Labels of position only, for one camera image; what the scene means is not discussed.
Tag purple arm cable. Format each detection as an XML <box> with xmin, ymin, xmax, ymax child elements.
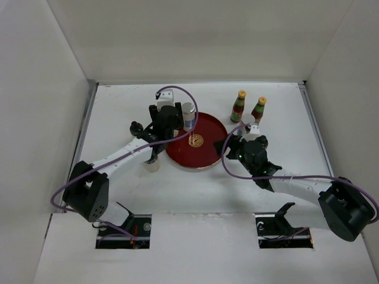
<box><xmin>50</xmin><ymin>85</ymin><xmax>198</xmax><ymax>212</ymax></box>
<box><xmin>221</xmin><ymin>124</ymin><xmax>379</xmax><ymax>222</ymax></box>

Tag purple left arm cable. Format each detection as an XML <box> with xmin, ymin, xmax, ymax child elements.
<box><xmin>50</xmin><ymin>85</ymin><xmax>198</xmax><ymax>212</ymax></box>

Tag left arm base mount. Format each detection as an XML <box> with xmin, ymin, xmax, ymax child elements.
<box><xmin>92</xmin><ymin>202</ymin><xmax>152</xmax><ymax>250</ymax></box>

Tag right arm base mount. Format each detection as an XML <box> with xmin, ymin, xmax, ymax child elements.
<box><xmin>255</xmin><ymin>202</ymin><xmax>313</xmax><ymax>249</ymax></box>

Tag round red tray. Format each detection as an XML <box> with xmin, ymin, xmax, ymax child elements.
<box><xmin>166</xmin><ymin>112</ymin><xmax>227</xmax><ymax>169</ymax></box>

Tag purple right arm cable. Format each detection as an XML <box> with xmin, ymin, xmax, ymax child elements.
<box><xmin>221</xmin><ymin>124</ymin><xmax>379</xmax><ymax>222</ymax></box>

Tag silver lid jar large beads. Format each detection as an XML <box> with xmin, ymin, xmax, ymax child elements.
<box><xmin>240</xmin><ymin>114</ymin><xmax>255</xmax><ymax>125</ymax></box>

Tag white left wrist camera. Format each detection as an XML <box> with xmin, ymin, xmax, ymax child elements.
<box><xmin>155</xmin><ymin>88</ymin><xmax>175</xmax><ymax>111</ymax></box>

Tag silver lid jar small beads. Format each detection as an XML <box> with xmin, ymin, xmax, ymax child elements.
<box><xmin>182</xmin><ymin>102</ymin><xmax>196</xmax><ymax>132</ymax></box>

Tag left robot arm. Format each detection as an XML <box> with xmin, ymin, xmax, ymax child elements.
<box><xmin>63</xmin><ymin>102</ymin><xmax>184</xmax><ymax>236</ymax></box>

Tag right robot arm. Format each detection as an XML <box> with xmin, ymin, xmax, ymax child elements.
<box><xmin>213</xmin><ymin>134</ymin><xmax>378</xmax><ymax>242</ymax></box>

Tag yellow cap sauce bottle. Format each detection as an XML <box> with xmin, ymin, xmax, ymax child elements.
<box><xmin>230</xmin><ymin>90</ymin><xmax>246</xmax><ymax>123</ymax></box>
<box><xmin>251</xmin><ymin>96</ymin><xmax>267</xmax><ymax>125</ymax></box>

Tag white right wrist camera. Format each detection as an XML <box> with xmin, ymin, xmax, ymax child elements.
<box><xmin>238</xmin><ymin>124</ymin><xmax>261</xmax><ymax>141</ymax></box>

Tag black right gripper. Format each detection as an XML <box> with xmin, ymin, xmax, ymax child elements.
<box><xmin>213</xmin><ymin>133</ymin><xmax>256</xmax><ymax>175</ymax></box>

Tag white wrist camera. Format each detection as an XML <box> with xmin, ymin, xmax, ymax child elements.
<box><xmin>238</xmin><ymin>124</ymin><xmax>261</xmax><ymax>141</ymax></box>
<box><xmin>155</xmin><ymin>88</ymin><xmax>175</xmax><ymax>111</ymax></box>

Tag black cap spice grinder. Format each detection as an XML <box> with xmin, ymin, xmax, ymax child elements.
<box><xmin>143</xmin><ymin>157</ymin><xmax>160</xmax><ymax>172</ymax></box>
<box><xmin>129</xmin><ymin>121</ymin><xmax>144</xmax><ymax>137</ymax></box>
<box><xmin>256</xmin><ymin>135</ymin><xmax>268</xmax><ymax>149</ymax></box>

